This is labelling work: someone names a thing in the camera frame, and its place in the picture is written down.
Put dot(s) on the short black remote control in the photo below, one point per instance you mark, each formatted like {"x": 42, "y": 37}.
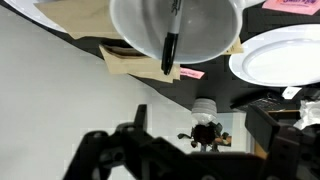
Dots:
{"x": 260, "y": 102}

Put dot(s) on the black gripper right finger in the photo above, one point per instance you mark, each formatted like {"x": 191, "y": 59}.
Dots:
{"x": 261, "y": 128}

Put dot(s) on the small white paper slip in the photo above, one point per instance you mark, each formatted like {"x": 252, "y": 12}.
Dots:
{"x": 291, "y": 92}

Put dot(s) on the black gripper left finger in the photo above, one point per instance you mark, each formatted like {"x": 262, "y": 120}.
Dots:
{"x": 140, "y": 116}

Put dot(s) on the white ribbed vase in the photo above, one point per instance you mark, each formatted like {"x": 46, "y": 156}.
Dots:
{"x": 204, "y": 110}

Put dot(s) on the small yellow printed note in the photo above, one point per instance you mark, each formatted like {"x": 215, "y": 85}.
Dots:
{"x": 236, "y": 49}

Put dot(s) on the black and white marker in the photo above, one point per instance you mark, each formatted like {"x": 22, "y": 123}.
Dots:
{"x": 170, "y": 50}

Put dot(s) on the folded brown paper napkin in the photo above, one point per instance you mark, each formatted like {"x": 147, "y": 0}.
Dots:
{"x": 76, "y": 16}
{"x": 133, "y": 65}

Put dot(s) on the white mug with green band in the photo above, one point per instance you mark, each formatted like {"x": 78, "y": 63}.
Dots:
{"x": 206, "y": 30}

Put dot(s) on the crumpled white tissue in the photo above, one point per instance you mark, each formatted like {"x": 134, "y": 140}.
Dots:
{"x": 310, "y": 115}

